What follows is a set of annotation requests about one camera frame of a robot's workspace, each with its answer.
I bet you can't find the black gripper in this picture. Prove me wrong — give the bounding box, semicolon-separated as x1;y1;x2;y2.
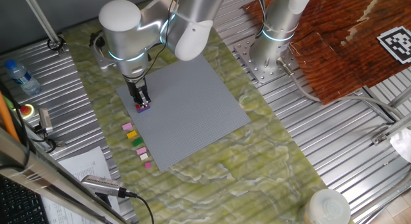
128;76;151;107

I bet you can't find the grey Lego baseplate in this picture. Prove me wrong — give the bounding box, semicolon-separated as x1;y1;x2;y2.
115;53;251;172

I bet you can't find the printed white paper sheet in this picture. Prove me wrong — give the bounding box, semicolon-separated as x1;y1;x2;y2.
40;146;121;224

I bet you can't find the red yellow emergency stop button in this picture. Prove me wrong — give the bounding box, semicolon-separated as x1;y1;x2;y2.
19;103;35;119

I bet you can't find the clear water bottle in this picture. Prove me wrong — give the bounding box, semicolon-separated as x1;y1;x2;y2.
4;59;42;96

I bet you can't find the green marble pattern mat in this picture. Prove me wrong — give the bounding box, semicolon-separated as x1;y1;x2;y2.
62;18;328;224

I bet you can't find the orange pole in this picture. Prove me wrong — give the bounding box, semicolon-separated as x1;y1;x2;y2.
0;90;20;143

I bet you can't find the black keyboard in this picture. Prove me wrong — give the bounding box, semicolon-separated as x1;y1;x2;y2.
0;175;49;224

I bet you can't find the white plastic container lid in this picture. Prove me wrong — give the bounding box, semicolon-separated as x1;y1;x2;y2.
298;188;353;224

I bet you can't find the black white fiducial marker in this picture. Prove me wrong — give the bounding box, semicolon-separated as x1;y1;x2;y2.
376;26;411;65

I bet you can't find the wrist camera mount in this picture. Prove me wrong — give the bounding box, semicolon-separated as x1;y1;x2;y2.
124;80;135;100

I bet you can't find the silver mount bracket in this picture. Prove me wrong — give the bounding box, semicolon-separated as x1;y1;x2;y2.
90;31;117;73

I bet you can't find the silver camera bar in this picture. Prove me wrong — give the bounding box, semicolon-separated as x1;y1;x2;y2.
80;175;137;200

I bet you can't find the white camera on bracket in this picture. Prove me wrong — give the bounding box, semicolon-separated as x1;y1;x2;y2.
33;107;65;148

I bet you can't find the black cable coil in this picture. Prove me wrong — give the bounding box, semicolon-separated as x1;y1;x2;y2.
47;35;67;53

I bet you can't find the black camera bar cable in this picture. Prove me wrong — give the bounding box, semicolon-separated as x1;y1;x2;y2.
125;191;155;224

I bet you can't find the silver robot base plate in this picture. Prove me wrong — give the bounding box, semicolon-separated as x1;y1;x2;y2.
233;36;304;84

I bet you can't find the aluminium frame beam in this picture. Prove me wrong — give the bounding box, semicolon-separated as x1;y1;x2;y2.
0;127;129;224

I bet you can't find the aluminium frame pole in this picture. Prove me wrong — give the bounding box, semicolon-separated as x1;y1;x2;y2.
21;0;65;53

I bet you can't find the black base cable bundle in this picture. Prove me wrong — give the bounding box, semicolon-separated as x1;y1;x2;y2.
256;0;271;39

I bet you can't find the grey base hose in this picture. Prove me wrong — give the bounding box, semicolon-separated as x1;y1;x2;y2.
276;56;406;121

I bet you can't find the aluminium corner bracket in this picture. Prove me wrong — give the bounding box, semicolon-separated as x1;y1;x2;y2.
362;85;411;146

